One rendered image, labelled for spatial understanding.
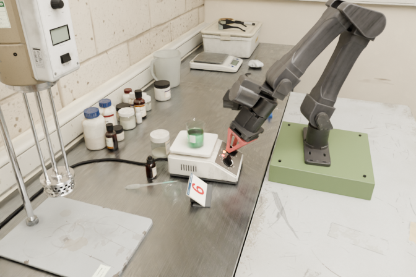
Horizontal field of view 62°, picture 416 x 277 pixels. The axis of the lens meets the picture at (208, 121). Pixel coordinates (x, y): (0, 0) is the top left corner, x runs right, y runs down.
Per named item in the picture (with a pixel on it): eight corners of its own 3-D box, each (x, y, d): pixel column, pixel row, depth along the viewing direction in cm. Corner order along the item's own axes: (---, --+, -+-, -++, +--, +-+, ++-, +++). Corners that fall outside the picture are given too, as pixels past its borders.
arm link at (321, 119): (317, 114, 92) (337, 112, 93) (304, 100, 100) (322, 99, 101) (314, 134, 95) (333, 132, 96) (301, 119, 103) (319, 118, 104)
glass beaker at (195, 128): (207, 150, 97) (206, 125, 93) (187, 152, 96) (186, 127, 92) (203, 140, 102) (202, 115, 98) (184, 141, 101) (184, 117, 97)
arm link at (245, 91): (233, 107, 87) (257, 65, 83) (226, 93, 94) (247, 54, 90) (270, 122, 91) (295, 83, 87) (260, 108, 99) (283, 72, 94)
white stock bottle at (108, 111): (104, 125, 128) (99, 96, 123) (121, 126, 127) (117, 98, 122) (96, 133, 122) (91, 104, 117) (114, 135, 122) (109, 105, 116)
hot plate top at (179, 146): (218, 136, 105) (218, 133, 104) (210, 157, 94) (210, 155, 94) (180, 132, 107) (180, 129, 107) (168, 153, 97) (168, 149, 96)
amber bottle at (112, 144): (114, 143, 116) (111, 120, 112) (120, 148, 114) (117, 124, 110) (104, 148, 114) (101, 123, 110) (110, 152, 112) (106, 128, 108)
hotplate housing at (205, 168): (242, 160, 107) (244, 138, 104) (237, 186, 96) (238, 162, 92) (174, 151, 112) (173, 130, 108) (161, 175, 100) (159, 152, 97)
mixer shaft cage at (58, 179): (83, 181, 75) (60, 72, 64) (62, 201, 70) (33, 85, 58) (57, 175, 77) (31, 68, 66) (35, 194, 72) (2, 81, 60)
